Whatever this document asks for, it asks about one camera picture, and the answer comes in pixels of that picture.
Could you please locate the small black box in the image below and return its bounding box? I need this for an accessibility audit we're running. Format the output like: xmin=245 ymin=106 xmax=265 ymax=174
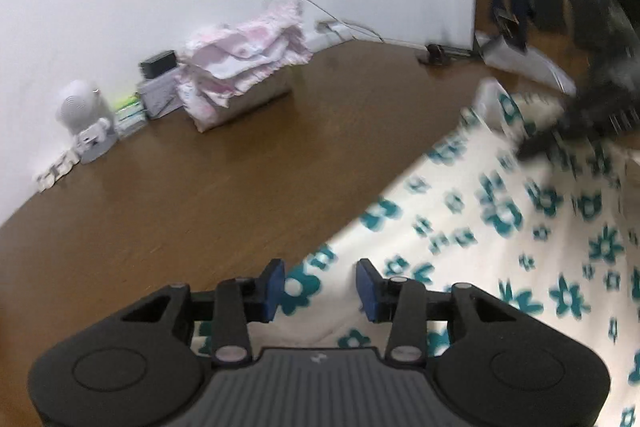
xmin=139 ymin=50 xmax=178 ymax=78

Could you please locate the thin grey cable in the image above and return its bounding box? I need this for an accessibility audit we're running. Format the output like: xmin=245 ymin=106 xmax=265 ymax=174
xmin=264 ymin=0 xmax=432 ymax=48

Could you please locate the green white packet stack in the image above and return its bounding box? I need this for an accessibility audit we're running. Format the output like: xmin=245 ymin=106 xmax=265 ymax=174
xmin=113 ymin=93 xmax=147 ymax=138

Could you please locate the grey cardboard box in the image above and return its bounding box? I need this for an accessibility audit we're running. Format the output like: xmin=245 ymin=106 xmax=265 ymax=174
xmin=200 ymin=66 xmax=294 ymax=132

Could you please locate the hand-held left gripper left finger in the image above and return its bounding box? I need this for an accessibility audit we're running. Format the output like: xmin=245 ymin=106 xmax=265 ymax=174
xmin=120 ymin=258 xmax=286 ymax=366

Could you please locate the white patterned strip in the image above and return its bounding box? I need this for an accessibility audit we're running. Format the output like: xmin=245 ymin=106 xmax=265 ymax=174
xmin=35 ymin=149 xmax=83 ymax=192

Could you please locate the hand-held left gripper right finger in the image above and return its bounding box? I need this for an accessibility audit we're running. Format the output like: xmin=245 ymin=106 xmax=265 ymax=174
xmin=355 ymin=258 xmax=519 ymax=366

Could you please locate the white teal-flowered cloth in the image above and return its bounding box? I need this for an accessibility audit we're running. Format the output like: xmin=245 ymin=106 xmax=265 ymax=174
xmin=192 ymin=77 xmax=640 ymax=427

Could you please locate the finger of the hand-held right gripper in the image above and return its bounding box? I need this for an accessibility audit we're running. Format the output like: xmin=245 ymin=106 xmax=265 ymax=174
xmin=517 ymin=104 xmax=583 ymax=162

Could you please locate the white paper sheet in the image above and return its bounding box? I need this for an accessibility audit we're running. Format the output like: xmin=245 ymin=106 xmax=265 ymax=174
xmin=474 ymin=31 xmax=577 ymax=94

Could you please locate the grey white box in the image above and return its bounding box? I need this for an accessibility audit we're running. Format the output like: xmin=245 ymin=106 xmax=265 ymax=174
xmin=137 ymin=74 xmax=185 ymax=121

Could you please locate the grey white gadget stand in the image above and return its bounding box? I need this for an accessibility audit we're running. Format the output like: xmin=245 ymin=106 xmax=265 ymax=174
xmin=74 ymin=118 xmax=120 ymax=164

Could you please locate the pink white cloth pile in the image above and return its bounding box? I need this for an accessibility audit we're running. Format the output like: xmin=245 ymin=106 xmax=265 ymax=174
xmin=176 ymin=1 xmax=312 ymax=132

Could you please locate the small dark clamp tool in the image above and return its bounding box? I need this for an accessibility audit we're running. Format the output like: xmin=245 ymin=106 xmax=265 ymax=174
xmin=417 ymin=42 xmax=475 ymax=66

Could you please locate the wooden framed mirror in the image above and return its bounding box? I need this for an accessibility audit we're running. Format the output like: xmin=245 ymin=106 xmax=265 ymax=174
xmin=472 ymin=0 xmax=601 ymax=94

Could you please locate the white round speaker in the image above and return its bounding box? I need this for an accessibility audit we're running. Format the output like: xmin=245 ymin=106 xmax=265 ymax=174
xmin=56 ymin=80 xmax=110 ymax=134

